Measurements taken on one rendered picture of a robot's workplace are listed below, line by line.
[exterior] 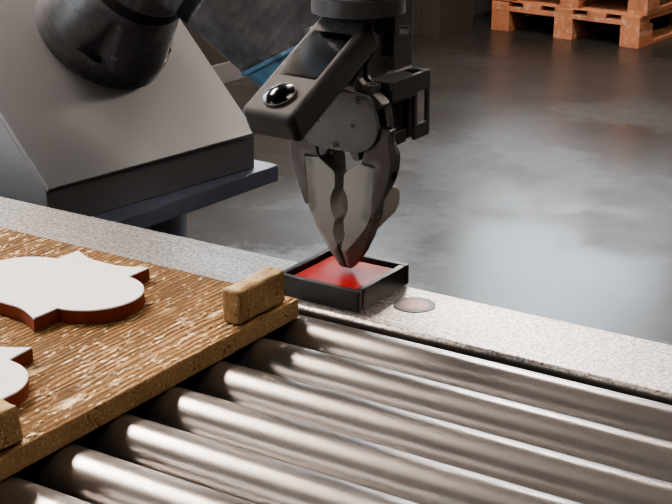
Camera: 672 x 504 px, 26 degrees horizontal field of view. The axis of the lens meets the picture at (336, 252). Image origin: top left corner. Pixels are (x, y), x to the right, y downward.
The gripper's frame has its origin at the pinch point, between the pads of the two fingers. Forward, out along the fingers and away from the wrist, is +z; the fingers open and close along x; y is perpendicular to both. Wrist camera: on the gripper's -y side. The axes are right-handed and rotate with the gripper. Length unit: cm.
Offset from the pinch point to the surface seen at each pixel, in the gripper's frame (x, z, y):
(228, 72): 298, 91, 379
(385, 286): -3.8, 2.0, 0.2
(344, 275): -0.6, 1.5, -0.6
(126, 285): 9.1, -0.3, -15.1
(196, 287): 6.4, 0.8, -10.4
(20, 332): 11.2, 0.8, -23.9
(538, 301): 84, 95, 222
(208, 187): 34.9, 7.4, 27.9
